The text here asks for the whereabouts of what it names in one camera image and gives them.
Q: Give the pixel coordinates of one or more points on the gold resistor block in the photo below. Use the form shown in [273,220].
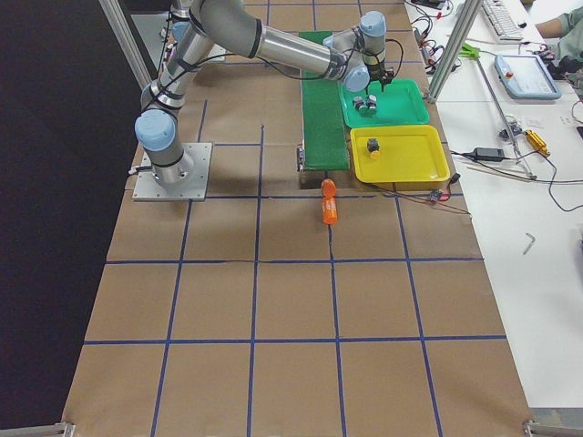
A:
[537,143]

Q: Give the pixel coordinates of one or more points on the white keyboard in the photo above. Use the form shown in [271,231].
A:
[503,25]

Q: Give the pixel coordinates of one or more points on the teach pendant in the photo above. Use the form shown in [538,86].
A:
[526,77]

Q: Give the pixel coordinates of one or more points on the green plastic grabber tool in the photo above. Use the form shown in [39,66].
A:
[469,51]

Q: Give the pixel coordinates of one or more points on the metal allen key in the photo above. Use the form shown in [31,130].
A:
[531,241]

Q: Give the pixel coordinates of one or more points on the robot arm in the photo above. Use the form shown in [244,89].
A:
[352,59]
[176,25]

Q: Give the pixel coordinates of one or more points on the yellow push button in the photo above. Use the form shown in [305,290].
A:
[373,148]

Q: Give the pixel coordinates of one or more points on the orange cylinder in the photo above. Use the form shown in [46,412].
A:
[328,188]
[329,210]

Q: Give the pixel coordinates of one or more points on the aluminium frame post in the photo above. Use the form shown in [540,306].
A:
[459,33]

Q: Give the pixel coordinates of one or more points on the green plastic tray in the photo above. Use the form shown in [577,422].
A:
[401,103]

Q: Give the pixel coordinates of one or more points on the black power adapter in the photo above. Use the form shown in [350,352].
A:
[489,154]

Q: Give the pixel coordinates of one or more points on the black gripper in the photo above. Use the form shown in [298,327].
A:
[376,72]

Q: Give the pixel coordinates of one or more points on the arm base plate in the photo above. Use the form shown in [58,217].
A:
[186,180]

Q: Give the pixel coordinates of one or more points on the green conveyor belt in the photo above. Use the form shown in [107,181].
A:
[324,144]

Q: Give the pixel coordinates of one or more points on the yellow plastic tray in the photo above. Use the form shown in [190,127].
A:
[409,154]

